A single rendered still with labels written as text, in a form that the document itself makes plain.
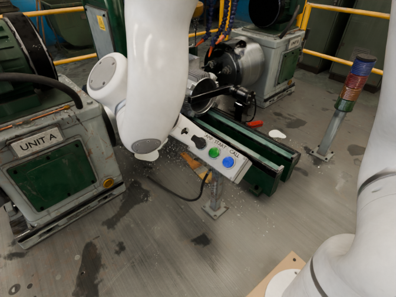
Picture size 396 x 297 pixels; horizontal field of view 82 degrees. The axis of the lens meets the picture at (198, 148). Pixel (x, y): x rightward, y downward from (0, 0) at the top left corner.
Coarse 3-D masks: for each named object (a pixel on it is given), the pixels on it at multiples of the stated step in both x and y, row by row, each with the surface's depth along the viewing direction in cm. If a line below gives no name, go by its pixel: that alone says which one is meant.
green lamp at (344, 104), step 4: (336, 100) 86; (340, 100) 83; (344, 100) 82; (348, 100) 81; (356, 100) 81; (336, 104) 85; (340, 104) 84; (344, 104) 82; (348, 104) 82; (352, 104) 82; (340, 108) 84; (344, 108) 83; (348, 108) 83; (352, 108) 84
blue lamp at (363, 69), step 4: (356, 60) 75; (360, 60) 77; (352, 64) 77; (356, 64) 75; (360, 64) 74; (364, 64) 73; (368, 64) 73; (372, 64) 73; (352, 68) 76; (356, 68) 75; (360, 68) 74; (364, 68) 74; (368, 68) 73; (352, 72) 76; (356, 72) 75; (360, 72) 75; (364, 72) 74; (368, 72) 74
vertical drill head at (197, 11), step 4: (200, 4) 81; (196, 8) 79; (200, 8) 81; (196, 12) 80; (200, 12) 82; (192, 16) 80; (196, 16) 81; (192, 20) 85; (196, 20) 85; (192, 24) 87; (196, 24) 86; (196, 28) 87
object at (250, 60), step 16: (224, 48) 104; (240, 48) 103; (256, 48) 108; (208, 64) 110; (224, 64) 107; (240, 64) 101; (256, 64) 108; (224, 80) 112; (240, 80) 105; (256, 80) 117
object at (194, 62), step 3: (189, 54) 98; (189, 57) 99; (192, 57) 97; (198, 57) 95; (189, 60) 92; (192, 60) 93; (195, 60) 94; (198, 60) 95; (189, 63) 92; (192, 63) 93; (195, 63) 95; (198, 63) 96; (189, 66) 93; (192, 66) 94; (195, 66) 95; (198, 66) 96; (189, 69) 94
